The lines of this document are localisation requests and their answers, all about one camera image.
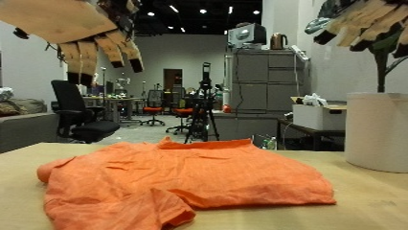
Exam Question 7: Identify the orange short-sleeved shirt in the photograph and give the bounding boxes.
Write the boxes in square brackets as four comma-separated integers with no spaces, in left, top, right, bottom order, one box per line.
[36,136,338,230]

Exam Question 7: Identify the green leafy plant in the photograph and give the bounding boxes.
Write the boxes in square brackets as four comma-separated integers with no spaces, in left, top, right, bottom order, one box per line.
[304,0,408,94]

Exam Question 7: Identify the white power strip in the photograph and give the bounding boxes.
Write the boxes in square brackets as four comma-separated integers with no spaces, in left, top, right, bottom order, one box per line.
[290,44,312,61]

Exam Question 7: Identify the copper kettle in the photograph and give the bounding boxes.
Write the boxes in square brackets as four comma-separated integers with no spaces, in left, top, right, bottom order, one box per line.
[269,32,290,51]

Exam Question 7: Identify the black office chair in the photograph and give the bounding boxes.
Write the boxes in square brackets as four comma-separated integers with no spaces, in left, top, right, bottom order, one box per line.
[50,80,122,144]

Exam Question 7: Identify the white bundle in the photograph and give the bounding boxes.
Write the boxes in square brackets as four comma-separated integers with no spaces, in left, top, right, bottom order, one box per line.
[0,87,17,103]

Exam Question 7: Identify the brown-grey cushion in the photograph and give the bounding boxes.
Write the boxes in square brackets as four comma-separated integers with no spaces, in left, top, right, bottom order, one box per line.
[0,98,47,118]

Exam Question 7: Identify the long work desk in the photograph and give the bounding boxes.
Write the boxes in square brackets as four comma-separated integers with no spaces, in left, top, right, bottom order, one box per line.
[82,95,145,124]

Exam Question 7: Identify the white plastic bag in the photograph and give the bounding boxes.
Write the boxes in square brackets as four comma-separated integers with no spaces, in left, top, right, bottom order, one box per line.
[301,93,330,108]

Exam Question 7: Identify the grey box appliance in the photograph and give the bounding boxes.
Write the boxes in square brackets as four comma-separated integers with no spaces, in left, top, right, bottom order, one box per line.
[228,22,268,49]

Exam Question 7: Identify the grey metal cabinet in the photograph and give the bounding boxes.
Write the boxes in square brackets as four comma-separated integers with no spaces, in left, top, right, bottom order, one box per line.
[225,49,312,115]

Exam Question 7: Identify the brown door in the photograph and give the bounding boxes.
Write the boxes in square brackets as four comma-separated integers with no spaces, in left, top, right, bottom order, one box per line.
[164,68,184,94]

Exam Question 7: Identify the white cardboard box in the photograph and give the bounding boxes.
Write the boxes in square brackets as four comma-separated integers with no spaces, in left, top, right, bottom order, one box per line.
[292,96,349,131]

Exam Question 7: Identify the grey sofa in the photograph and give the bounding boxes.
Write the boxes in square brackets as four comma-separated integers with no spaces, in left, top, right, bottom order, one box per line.
[0,111,62,154]

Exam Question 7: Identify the orange-seat office chair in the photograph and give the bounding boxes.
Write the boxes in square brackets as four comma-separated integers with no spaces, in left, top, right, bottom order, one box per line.
[165,106,196,135]
[140,89,168,127]

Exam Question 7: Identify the white cylindrical planter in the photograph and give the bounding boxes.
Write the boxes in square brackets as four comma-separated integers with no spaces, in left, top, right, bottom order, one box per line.
[345,92,408,174]

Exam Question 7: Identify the black side table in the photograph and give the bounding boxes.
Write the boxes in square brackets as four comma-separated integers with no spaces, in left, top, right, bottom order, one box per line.
[278,118,347,151]

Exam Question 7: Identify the grey low counter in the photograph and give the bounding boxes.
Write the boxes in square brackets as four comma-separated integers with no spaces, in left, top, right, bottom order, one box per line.
[209,109,282,142]

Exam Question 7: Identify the black camera tripod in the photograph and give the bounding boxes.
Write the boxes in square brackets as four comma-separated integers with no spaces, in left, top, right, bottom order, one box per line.
[184,61,221,144]

